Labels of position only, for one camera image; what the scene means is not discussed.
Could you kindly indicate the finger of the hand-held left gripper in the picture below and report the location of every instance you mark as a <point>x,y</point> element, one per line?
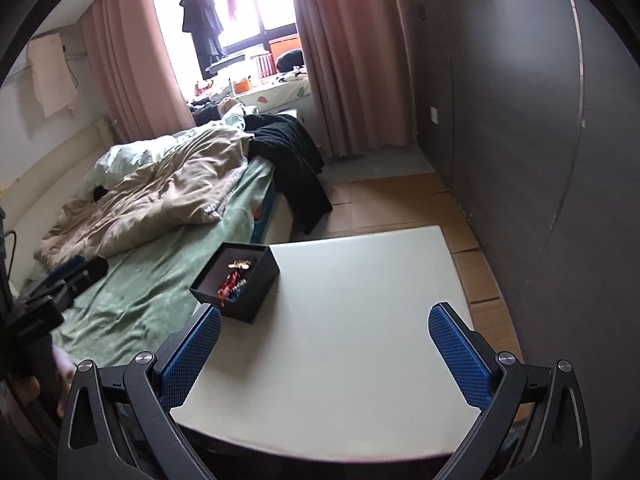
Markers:
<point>70,266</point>
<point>92,270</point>

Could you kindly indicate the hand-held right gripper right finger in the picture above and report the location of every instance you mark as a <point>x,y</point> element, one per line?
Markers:
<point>457,355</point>

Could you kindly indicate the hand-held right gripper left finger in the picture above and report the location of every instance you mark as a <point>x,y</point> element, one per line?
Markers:
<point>192,355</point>

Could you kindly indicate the black jewelry box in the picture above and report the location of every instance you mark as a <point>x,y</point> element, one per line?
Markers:
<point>255,295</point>

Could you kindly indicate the person's left hand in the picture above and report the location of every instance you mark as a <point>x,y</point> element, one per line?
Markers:
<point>63,365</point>

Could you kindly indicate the green blanket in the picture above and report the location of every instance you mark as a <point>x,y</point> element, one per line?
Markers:
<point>150,290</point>

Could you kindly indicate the cream bed headboard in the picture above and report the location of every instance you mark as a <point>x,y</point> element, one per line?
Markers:
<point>45,180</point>

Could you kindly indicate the beige duvet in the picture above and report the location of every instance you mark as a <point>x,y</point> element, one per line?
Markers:
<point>160,195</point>

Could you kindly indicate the pale green quilt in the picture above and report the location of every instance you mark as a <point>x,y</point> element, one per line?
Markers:
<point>135,152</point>

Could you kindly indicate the teal printed bedsheet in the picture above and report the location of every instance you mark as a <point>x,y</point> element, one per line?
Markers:
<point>264,217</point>

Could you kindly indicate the white bed base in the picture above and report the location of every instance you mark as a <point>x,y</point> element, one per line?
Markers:
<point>285,220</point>

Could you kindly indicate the flattened cardboard sheets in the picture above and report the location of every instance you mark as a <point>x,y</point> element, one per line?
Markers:
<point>380,205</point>

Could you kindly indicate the pink curtain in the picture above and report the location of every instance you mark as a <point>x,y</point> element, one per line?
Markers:
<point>135,70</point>
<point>350,60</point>

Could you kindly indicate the black garment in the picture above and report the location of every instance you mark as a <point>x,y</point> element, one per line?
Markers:
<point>295,165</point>

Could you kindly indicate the dark brown wardrobe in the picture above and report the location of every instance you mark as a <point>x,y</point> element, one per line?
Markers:
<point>525,135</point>

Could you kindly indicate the small orange box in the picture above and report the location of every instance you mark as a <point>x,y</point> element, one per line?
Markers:
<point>242,86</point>

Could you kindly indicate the white printed windowsill cloth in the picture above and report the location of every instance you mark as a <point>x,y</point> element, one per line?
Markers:
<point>280,91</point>

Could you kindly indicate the hanging black clothes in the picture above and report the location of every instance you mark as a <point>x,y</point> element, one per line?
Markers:
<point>202,30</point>

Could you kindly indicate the black bag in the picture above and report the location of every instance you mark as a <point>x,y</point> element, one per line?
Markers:
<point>290,61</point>

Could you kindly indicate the window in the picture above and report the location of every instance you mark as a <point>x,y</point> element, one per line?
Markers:
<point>260,0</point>

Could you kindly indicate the beige cloth on wall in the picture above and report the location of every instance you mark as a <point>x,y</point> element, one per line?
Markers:
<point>50,75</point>

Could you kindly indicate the white wall switch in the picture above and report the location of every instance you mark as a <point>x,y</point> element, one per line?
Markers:
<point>435,115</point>

